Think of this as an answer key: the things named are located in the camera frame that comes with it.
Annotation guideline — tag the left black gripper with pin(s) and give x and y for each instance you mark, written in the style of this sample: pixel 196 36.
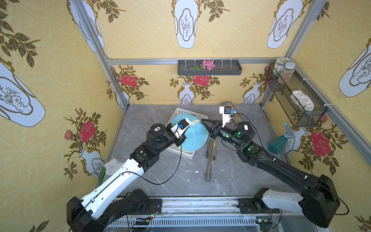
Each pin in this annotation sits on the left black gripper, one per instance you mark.
pixel 179 137

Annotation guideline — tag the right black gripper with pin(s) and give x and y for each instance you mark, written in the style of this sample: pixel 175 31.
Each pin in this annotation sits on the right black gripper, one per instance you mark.
pixel 215 129

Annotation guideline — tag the turquoise mesh laundry bag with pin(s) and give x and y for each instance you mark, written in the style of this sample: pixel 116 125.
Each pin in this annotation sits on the turquoise mesh laundry bag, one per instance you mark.
pixel 196 134

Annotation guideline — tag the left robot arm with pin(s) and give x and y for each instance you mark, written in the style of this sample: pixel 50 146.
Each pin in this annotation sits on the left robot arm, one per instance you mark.
pixel 95 211

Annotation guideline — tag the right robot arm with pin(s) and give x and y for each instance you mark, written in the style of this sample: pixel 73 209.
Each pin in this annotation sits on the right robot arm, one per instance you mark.
pixel 314 197

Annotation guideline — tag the white perforated plastic basket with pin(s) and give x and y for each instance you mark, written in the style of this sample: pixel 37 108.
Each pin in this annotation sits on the white perforated plastic basket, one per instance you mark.
pixel 178 150

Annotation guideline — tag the metal garden trowel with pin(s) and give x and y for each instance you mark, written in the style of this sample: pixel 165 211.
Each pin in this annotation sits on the metal garden trowel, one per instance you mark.
pixel 211 155

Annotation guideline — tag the teal spray bottle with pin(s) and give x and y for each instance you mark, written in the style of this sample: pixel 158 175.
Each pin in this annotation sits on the teal spray bottle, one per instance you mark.
pixel 278 145

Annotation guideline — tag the pink artificial flower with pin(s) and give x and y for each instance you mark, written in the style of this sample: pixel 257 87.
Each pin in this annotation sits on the pink artificial flower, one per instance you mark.
pixel 207 65

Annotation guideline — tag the white cloth at left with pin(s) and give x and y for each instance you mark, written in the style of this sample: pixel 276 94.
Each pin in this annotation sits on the white cloth at left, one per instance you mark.
pixel 112 166

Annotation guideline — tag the glass jar with grains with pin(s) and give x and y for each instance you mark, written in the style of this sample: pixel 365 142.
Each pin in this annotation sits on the glass jar with grains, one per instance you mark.
pixel 286 73

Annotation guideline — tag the glass jar white lid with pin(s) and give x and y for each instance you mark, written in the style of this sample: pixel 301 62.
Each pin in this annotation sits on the glass jar white lid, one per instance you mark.
pixel 279 65

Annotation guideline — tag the crumpled white cloth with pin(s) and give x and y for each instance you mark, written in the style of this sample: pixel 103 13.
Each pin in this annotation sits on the crumpled white cloth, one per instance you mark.
pixel 302 100

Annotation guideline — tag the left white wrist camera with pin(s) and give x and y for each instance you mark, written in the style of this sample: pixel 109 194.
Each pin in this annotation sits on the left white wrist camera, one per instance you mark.
pixel 180 128

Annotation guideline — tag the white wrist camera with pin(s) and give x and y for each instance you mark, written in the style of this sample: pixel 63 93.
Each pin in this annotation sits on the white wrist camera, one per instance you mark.
pixel 180 128
pixel 226 113

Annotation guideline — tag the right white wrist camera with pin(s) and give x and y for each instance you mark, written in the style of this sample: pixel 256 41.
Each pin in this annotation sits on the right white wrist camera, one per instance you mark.
pixel 226 113

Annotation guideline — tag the grey wall shelf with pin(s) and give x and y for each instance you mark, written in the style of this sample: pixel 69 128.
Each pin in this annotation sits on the grey wall shelf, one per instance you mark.
pixel 192 67

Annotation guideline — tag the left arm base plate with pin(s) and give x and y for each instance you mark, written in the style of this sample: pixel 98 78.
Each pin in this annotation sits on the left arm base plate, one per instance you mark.
pixel 154 206

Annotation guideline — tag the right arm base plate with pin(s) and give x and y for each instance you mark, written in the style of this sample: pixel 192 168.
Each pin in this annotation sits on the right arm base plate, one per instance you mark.
pixel 249 206

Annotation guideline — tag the black wire wall basket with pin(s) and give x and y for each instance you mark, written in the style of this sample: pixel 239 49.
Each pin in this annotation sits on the black wire wall basket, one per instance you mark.
pixel 282 92

